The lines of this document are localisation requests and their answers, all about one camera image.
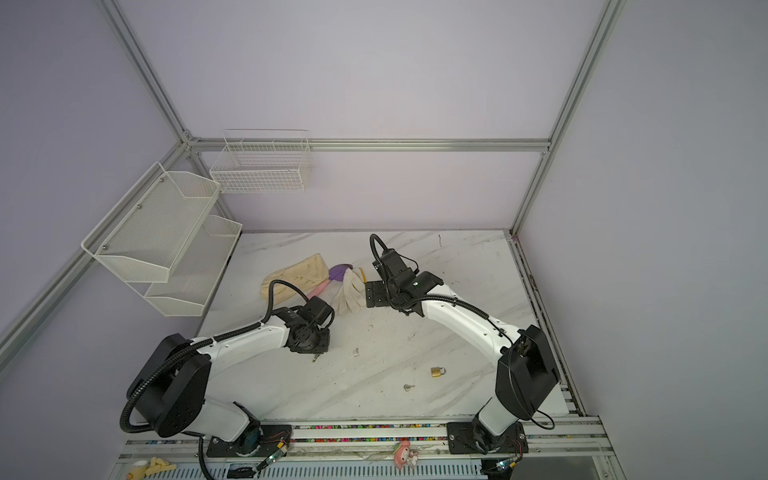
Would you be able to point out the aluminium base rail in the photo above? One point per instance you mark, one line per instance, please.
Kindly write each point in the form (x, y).
(365, 449)

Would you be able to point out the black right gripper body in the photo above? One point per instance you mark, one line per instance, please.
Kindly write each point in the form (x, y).
(380, 294)

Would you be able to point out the white mesh two-tier shelf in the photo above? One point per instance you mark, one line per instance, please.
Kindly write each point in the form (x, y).
(165, 241)

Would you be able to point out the purple trowel pink handle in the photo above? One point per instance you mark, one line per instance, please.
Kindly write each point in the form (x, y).
(336, 274)

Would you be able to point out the pink toy figure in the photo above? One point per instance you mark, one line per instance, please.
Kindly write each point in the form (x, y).
(404, 456)

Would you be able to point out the white knit glove yellow cuff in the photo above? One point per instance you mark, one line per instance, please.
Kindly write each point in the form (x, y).
(351, 296)

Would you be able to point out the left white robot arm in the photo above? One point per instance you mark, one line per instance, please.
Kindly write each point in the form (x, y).
(169, 395)

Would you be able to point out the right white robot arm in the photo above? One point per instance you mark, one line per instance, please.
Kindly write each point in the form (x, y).
(526, 371)

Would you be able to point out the white wire basket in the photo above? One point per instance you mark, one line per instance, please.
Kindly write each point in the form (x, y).
(256, 161)

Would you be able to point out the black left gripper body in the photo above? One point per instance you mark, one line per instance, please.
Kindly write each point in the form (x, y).
(317, 343)

